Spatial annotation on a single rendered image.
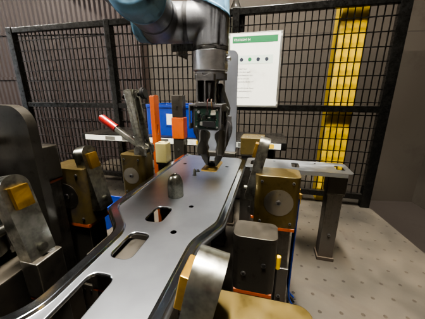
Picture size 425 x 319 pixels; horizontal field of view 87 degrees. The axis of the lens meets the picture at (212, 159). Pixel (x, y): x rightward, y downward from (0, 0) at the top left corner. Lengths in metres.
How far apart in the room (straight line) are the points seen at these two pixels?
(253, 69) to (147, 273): 0.93
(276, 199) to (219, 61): 0.30
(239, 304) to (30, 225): 0.29
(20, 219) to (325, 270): 0.74
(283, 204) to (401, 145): 2.76
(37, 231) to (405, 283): 0.87
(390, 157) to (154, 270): 3.02
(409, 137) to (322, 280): 2.60
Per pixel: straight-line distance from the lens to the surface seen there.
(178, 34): 0.51
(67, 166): 0.52
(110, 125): 0.66
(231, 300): 0.21
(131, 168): 0.63
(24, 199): 0.39
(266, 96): 1.07
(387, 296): 0.82
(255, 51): 1.09
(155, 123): 0.70
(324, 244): 0.82
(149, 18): 0.40
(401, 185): 3.36
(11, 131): 0.43
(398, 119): 3.10
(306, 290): 0.74
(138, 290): 0.29
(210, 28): 0.50
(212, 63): 0.49
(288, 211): 0.50
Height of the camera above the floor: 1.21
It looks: 16 degrees down
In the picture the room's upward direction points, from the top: straight up
